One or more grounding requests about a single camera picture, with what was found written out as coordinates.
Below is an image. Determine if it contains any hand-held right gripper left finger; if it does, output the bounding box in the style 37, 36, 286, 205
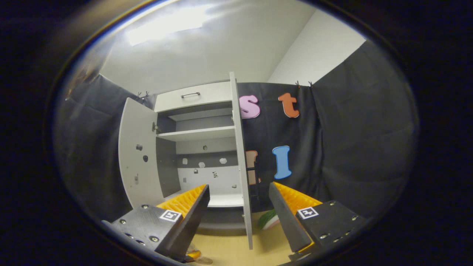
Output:
110, 184, 211, 262

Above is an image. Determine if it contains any white door with camera sticker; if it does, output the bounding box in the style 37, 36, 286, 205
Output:
118, 97, 165, 209

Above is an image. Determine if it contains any black backdrop cloth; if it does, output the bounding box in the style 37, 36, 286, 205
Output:
55, 41, 420, 222

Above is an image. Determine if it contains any watermelon slice toy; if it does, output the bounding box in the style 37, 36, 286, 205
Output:
258, 209, 280, 230

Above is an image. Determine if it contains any white cabinet shelf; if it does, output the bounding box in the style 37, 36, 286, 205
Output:
157, 126, 236, 142
168, 108, 233, 122

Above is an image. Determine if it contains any white door with headphones sticker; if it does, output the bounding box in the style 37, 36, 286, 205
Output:
229, 71, 254, 250

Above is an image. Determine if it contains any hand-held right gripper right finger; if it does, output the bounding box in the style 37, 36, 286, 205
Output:
268, 181, 369, 262

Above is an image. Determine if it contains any white cabinet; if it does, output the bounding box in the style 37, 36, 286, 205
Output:
154, 81, 246, 237

